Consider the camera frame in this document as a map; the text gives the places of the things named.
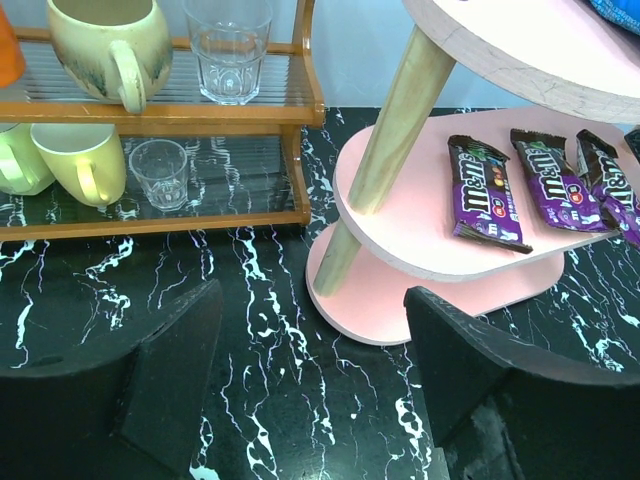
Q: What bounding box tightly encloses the pink three-tier shelf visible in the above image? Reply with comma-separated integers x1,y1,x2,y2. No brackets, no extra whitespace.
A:
306,1,639,345

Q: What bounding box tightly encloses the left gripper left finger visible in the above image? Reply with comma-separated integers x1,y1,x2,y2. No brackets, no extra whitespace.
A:
1,280,223,479

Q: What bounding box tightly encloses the yellow mug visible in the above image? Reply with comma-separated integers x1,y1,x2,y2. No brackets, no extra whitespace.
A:
30,123,126,207

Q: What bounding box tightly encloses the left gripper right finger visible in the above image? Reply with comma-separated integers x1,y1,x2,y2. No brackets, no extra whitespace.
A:
404,287,639,479

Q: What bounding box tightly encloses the beige mug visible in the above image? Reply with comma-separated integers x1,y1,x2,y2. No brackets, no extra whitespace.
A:
47,1,173,114

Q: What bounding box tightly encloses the clear glass shelf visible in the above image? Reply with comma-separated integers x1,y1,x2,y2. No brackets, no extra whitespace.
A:
129,139,188,212
182,0,272,105

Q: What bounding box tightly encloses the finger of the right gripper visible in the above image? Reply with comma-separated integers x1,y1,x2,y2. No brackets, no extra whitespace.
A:
624,128,640,162

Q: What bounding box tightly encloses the clear glass middle shelf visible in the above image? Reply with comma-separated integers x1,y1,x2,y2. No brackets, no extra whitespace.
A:
182,0,272,105

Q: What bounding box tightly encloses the orange wooden cup rack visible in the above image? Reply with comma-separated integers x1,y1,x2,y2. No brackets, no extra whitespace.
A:
1,0,325,241

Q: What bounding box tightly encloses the blue candy bag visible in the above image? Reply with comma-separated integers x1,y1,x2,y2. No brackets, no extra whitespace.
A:
587,0,640,35

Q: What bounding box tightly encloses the purple candy bag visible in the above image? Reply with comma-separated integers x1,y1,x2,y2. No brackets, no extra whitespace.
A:
510,128,610,233
576,129,639,249
447,135,533,254

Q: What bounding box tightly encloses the clear glass bottom shelf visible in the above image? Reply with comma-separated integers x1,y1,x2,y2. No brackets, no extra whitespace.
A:
129,139,188,212

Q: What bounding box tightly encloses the orange mug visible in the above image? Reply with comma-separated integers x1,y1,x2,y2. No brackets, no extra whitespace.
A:
0,7,26,88

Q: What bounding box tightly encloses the light green mug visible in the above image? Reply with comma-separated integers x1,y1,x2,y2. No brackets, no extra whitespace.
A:
1,123,55,196

